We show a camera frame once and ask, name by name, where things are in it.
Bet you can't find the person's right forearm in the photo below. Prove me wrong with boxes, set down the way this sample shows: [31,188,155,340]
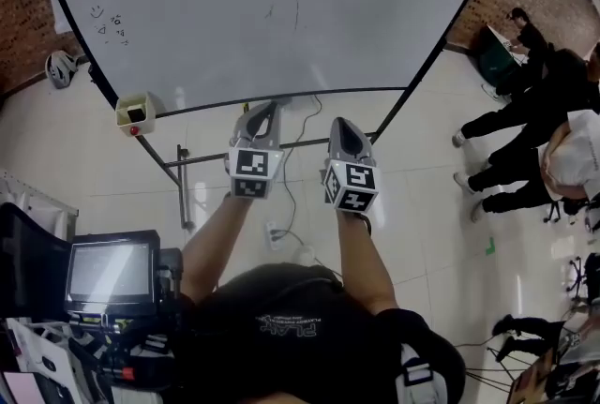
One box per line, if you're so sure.
[334,209,400,315]

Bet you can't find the black swivel chair base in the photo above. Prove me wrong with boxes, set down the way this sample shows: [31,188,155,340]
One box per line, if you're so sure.
[542,199,600,232]
[565,251,600,301]

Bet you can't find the person's black t-shirt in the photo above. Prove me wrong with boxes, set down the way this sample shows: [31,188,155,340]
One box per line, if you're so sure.
[172,262,466,404]

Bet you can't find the grey backpack strap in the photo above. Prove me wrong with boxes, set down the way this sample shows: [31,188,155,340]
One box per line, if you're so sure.
[395,342,447,404]

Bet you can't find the small black monitor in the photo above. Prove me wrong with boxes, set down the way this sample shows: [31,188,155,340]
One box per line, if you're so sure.
[63,230,162,317]

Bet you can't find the white poster sheet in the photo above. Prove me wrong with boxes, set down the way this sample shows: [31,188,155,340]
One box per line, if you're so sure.
[46,0,72,34]

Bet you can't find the large whiteboard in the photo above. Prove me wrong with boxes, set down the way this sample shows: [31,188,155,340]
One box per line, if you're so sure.
[36,0,509,120]

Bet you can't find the black metal whiteboard stand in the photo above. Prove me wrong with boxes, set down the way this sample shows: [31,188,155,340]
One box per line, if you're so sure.
[87,62,410,231]

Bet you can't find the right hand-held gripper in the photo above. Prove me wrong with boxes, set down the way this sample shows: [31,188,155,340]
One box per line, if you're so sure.
[322,116,381,215]

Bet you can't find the dark green box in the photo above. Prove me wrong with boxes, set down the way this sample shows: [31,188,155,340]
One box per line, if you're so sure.
[477,23,527,85]

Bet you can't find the white and grey helmet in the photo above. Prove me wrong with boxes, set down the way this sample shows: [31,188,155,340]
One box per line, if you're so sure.
[44,50,82,90]

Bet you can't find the beige holder box with red button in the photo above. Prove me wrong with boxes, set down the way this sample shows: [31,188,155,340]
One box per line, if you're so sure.
[114,91,163,138]

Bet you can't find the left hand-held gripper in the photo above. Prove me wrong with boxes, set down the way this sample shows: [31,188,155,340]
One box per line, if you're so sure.
[227,100,286,202]

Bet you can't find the black camera rig equipment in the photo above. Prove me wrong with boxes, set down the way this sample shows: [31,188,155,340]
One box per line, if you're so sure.
[64,311,175,398]

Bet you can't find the white metal shelf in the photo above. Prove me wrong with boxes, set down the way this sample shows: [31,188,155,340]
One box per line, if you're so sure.
[0,171,80,240]

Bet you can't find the black tripod legs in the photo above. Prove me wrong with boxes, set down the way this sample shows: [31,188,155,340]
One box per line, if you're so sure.
[463,345,531,394]

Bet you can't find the white power adapter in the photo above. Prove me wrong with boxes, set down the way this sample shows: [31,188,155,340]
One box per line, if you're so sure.
[293,244,316,266]

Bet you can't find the white power strip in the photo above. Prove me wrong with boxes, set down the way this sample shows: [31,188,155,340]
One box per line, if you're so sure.
[265,219,283,252]

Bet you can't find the pink paper sheet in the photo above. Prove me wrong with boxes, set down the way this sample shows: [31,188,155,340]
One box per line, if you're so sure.
[0,371,49,404]

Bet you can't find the black power cable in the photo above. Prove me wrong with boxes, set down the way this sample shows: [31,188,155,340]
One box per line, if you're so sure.
[268,94,324,240]

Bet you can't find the person's left forearm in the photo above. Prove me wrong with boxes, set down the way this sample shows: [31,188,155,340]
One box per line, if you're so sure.
[179,192,255,303]

